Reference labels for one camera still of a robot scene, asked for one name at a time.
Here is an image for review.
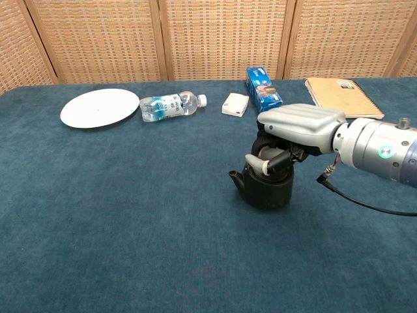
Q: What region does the blue table cloth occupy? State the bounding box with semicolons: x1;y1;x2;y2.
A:
0;76;417;313

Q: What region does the clear plastic water bottle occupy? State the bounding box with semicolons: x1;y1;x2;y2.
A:
139;91;209;123

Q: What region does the woven folding screen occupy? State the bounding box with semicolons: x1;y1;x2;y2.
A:
0;0;417;96

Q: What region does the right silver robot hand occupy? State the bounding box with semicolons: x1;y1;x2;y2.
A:
245;103;348;177

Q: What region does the blue cookie box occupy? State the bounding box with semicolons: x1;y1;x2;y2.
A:
245;67;283;113

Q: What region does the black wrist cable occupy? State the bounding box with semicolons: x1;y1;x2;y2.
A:
316;162;417;217

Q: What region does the brown spiral notebook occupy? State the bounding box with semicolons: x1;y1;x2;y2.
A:
304;77;386;120

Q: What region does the black teapot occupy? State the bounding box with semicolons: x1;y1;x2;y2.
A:
227;143;294;211

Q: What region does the white round plate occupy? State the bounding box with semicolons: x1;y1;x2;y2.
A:
59;88;141;129

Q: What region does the small white pink box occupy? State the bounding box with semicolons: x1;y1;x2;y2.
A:
221;92;250;118

